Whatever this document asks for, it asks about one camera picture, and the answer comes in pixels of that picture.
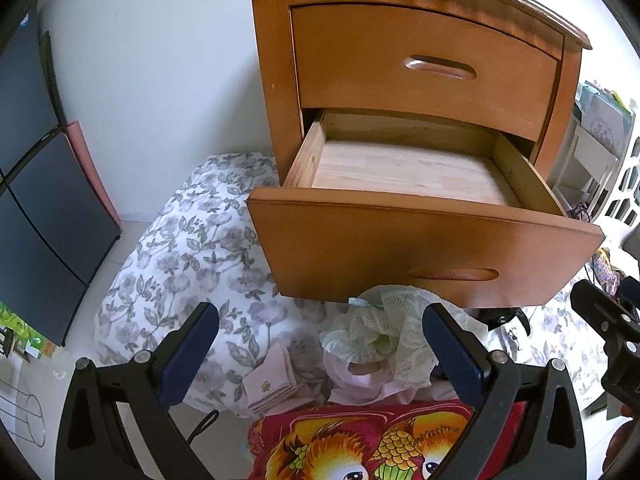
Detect cream lace cloth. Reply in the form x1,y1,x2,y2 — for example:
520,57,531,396
320,285,488,388

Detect white paper box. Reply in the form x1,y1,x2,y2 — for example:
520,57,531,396
585,92,632,157

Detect black lace garment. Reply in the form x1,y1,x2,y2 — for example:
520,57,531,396
475,307,526,332

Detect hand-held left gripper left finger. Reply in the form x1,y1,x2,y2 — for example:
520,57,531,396
55,301,221,480

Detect wire rack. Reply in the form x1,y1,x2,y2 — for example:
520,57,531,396
0,380,46,448

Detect pink garment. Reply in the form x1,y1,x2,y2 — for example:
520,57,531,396
325,359,436,406

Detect wooden drawer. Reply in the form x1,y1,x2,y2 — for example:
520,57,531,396
246,107,606,311
290,4,565,142

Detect wooden nightstand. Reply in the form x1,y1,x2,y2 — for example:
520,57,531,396
237,0,593,221

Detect green box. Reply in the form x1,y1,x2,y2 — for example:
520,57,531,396
0,302,58,361

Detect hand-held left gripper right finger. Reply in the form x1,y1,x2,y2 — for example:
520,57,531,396
422,302,587,480

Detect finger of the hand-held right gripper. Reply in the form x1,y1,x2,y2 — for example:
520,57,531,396
570,277,640,406

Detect red floral blanket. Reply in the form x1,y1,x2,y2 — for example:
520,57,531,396
247,402,528,480

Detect pink cloth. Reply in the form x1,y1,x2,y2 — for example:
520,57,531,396
242,345,297,417

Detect pile of colourful trinkets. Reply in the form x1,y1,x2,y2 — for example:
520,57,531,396
592,247,640,293

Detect closed wooden drawer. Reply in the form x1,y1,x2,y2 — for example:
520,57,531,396
290,4,565,142

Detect teal bag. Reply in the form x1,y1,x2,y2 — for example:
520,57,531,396
575,80,601,121

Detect floral bed sheet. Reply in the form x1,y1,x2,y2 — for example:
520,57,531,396
94,152,608,418

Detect pink board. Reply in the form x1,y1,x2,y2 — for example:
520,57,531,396
65,121,122,228

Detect black cord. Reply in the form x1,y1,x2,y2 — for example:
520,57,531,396
187,409,221,444

